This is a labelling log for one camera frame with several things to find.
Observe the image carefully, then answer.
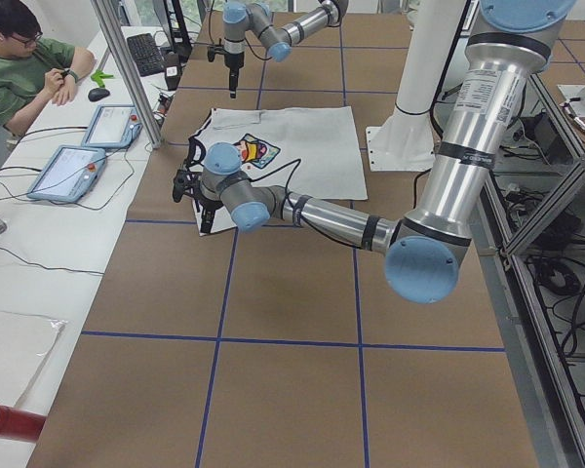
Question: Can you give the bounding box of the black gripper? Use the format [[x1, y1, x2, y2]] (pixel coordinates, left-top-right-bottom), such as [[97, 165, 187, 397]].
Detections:
[[207, 42, 245, 98], [172, 169, 220, 233]]

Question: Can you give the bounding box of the grey t-shirt with cartoon print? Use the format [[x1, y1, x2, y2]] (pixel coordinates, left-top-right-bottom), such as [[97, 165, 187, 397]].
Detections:
[[187, 105, 369, 238]]

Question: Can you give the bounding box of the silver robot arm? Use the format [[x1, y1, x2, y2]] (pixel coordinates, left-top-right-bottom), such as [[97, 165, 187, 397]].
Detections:
[[173, 1, 572, 303], [207, 0, 349, 98]]

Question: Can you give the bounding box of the black keyboard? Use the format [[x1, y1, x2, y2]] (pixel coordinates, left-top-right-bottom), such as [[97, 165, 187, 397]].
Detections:
[[126, 33, 165, 77]]

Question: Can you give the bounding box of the blue teach pendant far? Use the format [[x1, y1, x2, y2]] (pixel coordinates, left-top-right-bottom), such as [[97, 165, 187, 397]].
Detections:
[[81, 104, 142, 149]]

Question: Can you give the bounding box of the blue teach pendant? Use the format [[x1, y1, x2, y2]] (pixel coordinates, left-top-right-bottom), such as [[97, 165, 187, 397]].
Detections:
[[25, 145, 107, 203], [81, 104, 142, 149]]

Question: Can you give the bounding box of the green plastic object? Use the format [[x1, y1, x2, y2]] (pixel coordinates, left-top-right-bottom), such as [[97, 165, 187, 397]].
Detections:
[[90, 69, 114, 89]]

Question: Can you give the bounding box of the black computer mouse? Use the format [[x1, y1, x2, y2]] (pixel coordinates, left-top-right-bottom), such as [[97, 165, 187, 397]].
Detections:
[[88, 88, 110, 102]]

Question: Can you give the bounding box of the blue teach pendant near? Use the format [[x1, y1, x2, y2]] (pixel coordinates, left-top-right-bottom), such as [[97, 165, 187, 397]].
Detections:
[[25, 145, 107, 203]]

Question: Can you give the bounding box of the person in green shirt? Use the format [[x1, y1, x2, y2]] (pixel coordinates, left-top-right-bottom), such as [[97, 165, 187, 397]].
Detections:
[[0, 1, 95, 137]]

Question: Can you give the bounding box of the clear plastic bag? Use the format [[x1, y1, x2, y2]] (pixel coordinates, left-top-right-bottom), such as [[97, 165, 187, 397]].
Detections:
[[0, 311, 67, 408]]

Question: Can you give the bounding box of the red cylinder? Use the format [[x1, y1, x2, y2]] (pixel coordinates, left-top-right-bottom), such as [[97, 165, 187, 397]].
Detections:
[[0, 405, 46, 443]]

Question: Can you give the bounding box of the aluminium frame post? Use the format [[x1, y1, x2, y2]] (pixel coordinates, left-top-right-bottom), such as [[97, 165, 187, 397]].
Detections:
[[91, 0, 162, 149]]

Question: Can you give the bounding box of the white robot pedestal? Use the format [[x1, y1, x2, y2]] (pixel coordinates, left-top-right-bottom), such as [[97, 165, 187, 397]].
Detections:
[[367, 0, 469, 172]]

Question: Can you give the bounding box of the aluminium frame rail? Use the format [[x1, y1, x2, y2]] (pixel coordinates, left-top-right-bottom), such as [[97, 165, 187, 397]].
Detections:
[[480, 77, 585, 467]]

